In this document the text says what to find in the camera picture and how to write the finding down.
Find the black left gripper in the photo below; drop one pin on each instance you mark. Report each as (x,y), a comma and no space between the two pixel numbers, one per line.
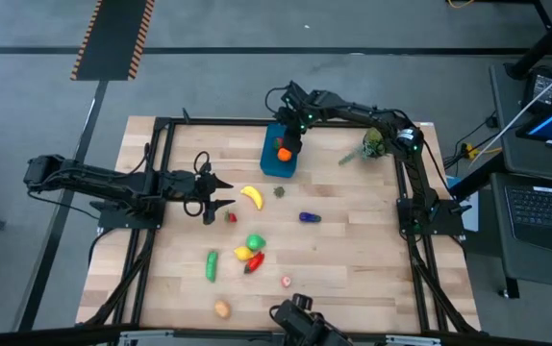
(180,185)

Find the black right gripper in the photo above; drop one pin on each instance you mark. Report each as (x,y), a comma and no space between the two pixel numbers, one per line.
(291,120)

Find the orange toy orange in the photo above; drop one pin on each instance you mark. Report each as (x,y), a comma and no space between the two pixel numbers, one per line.
(284,155)

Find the yellow toy banana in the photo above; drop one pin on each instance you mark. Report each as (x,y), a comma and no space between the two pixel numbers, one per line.
(254,197)

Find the blue plastic tupperware container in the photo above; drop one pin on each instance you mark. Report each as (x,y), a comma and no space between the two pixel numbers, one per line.
(268,163)

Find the leafy red toy strawberry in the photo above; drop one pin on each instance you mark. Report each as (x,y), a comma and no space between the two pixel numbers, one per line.
(279,191)

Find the green toy pear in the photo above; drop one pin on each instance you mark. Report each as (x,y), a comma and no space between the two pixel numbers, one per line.
(255,242)

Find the yellow toy lemon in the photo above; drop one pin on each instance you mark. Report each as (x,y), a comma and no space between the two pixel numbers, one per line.
(243,254)

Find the green toy cucumber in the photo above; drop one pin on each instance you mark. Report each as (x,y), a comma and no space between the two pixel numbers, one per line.
(212,265)

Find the purple toy eggplant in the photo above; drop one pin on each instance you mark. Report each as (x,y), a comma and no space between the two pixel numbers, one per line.
(309,217)

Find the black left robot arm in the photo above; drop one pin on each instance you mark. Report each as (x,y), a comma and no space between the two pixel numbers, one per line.
(103,182)

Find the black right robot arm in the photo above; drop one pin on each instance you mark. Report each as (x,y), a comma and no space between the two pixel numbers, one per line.
(362,113)

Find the red toy chili pepper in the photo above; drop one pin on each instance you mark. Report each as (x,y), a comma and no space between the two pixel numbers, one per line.
(255,262)

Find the green potted artificial plant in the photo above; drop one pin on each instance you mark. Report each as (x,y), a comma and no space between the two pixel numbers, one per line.
(374,144)

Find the tan toy potato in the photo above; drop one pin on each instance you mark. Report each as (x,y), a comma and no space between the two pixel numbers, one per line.
(222,309)

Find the small blue object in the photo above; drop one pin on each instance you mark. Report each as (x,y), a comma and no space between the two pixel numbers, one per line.
(454,181)

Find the black mat orange striped edges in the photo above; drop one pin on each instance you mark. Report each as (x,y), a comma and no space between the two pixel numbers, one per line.
(112,38)

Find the dark grey equipment cart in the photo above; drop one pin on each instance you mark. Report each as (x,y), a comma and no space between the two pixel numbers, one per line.
(507,158)

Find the thin white rod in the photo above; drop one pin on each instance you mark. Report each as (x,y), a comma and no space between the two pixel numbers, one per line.
(536,103)

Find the black power adapter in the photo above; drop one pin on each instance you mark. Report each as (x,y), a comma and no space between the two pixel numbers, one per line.
(540,91)

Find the black laptop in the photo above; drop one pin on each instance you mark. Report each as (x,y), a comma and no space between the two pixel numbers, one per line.
(545,211)

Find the black diagonal stand beam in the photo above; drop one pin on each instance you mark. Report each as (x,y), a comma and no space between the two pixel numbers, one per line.
(545,43)

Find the black aluminium table frame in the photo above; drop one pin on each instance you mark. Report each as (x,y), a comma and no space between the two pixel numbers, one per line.
(208,122)

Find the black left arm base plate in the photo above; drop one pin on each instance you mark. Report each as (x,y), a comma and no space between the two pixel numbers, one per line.
(132,222)

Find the silver metal bracket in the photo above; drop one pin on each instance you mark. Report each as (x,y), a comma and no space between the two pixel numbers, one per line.
(146,337)
(410,340)

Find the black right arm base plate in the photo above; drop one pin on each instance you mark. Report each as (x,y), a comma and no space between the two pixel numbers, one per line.
(446,218)

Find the black front rail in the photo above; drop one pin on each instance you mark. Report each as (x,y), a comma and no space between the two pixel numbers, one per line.
(40,336)

